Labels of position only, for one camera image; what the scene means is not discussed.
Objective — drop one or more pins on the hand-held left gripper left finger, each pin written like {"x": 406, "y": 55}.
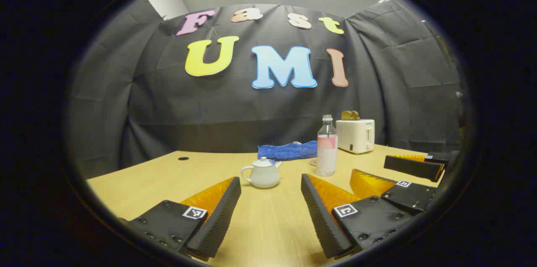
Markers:
{"x": 222, "y": 216}

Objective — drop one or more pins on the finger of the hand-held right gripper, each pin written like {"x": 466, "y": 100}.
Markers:
{"x": 413, "y": 167}
{"x": 409, "y": 195}

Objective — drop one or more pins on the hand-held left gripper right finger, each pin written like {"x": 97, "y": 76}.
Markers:
{"x": 321, "y": 221}

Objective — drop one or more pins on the white teacup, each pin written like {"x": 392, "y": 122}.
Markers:
{"x": 264, "y": 177}

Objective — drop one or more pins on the round wooden coaster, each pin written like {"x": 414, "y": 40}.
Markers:
{"x": 312, "y": 162}

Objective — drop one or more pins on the clear plastic water bottle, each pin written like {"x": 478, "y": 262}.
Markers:
{"x": 326, "y": 158}

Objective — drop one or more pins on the white blue teacup lid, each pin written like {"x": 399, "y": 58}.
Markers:
{"x": 264, "y": 162}

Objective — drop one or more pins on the white toaster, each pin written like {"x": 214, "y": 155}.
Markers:
{"x": 354, "y": 137}

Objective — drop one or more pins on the blue towel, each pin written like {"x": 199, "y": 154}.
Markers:
{"x": 285, "y": 151}

